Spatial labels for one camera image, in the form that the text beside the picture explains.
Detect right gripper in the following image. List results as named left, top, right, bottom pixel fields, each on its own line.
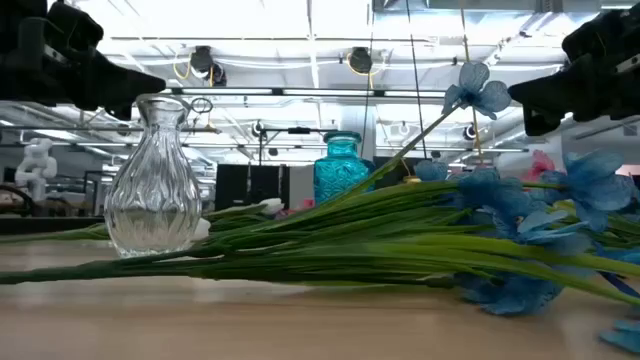
left=507, top=7, right=640, bottom=137

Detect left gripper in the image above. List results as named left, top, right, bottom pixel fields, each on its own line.
left=19, top=1, right=167, bottom=122

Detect blue artificial flower bunch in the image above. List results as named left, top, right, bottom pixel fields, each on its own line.
left=542, top=148, right=640, bottom=235
left=0, top=60, right=640, bottom=357

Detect clear ribbed glass vase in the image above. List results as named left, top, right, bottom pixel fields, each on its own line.
left=103, top=93, right=204, bottom=259

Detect teal patterned glass vase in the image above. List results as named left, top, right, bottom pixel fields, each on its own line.
left=313, top=130, right=377, bottom=206

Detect black cabinet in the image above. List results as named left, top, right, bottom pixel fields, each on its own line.
left=214, top=163, right=291, bottom=212

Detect dark workbench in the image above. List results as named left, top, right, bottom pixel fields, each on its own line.
left=0, top=214, right=107, bottom=236

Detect black boom stand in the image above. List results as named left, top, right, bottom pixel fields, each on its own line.
left=257, top=125, right=326, bottom=166

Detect long ceiling light bar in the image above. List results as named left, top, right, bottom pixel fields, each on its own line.
left=164, top=86, right=526, bottom=99

